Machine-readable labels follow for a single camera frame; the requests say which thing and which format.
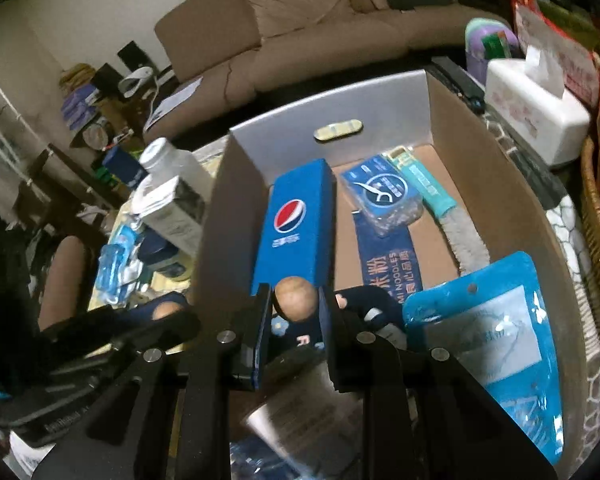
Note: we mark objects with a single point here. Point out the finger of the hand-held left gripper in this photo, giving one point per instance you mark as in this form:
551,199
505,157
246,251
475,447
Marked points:
175,324

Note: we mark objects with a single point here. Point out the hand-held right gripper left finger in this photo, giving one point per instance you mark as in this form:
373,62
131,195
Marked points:
261,340

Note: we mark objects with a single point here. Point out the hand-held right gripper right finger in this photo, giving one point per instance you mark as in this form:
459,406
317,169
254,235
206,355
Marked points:
330,340

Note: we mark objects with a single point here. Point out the dark blue tan-spotted object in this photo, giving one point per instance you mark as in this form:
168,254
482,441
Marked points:
165,309

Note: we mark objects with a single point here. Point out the wooden head doll navy clothes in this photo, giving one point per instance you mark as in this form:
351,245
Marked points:
294,300

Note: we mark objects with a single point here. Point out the cyan blue pouch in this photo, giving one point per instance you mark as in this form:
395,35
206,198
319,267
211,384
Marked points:
480,340

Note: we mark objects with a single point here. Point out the large cardboard box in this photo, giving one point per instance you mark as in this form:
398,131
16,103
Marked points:
430,110

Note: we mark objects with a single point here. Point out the petroleum jelly jar navy lid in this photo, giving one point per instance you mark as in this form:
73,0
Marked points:
165,260

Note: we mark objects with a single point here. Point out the yellow checked tablecloth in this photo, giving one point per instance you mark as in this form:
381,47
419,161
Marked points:
97,304

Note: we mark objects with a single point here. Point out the clear plastic bag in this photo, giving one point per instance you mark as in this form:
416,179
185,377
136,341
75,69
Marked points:
300,420

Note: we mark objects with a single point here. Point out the clear blue blister pack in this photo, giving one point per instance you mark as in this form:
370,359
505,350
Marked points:
117,260

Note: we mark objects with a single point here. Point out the white milk carton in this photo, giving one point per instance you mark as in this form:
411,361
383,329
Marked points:
175,215

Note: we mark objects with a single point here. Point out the person's leg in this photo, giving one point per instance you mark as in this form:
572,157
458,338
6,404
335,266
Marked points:
65,285

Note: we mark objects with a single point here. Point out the blue cola logo box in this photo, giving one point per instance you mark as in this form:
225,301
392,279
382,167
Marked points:
300,200

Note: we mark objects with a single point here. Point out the clear floss pick box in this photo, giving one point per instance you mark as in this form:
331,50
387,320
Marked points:
380,195

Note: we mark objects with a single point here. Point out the pile of dark clothes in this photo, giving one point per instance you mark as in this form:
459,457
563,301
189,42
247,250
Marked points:
0,260

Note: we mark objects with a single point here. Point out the navy blue small box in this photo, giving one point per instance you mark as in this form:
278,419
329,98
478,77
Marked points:
125,167

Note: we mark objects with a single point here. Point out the green bag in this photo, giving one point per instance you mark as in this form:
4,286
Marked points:
102,174

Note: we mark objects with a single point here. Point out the dark wooden chair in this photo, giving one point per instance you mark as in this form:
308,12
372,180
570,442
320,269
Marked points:
55,180

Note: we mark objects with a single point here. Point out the red white small item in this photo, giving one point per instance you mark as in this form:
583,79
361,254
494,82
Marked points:
122,137

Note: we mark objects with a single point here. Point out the round metal tin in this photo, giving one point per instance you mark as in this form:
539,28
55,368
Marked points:
96,136

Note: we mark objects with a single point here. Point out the white paper sheet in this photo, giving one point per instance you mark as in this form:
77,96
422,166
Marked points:
172,102

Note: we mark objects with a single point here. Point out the purple packets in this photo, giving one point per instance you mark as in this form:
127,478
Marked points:
80,102

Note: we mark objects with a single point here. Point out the white curved device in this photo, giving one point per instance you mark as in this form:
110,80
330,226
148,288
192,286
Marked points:
135,82

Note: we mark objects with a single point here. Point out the black box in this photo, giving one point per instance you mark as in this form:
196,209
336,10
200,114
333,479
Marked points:
130,55
105,77

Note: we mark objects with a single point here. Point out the yellow bag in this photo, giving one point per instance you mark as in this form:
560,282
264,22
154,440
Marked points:
77,75

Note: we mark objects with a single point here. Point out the wicker basket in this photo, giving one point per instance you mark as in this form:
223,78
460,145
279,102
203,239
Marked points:
597,240

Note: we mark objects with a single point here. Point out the black remote control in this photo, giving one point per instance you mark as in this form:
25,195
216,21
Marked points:
455,77

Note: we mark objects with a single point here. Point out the white tissue box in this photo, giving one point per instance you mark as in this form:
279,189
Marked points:
530,110

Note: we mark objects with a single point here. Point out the beige brown sofa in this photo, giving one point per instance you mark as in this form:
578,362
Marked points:
305,35

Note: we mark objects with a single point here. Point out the purple green container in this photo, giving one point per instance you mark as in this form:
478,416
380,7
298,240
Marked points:
480,40

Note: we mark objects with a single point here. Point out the red printed packet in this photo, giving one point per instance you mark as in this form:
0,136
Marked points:
555,45

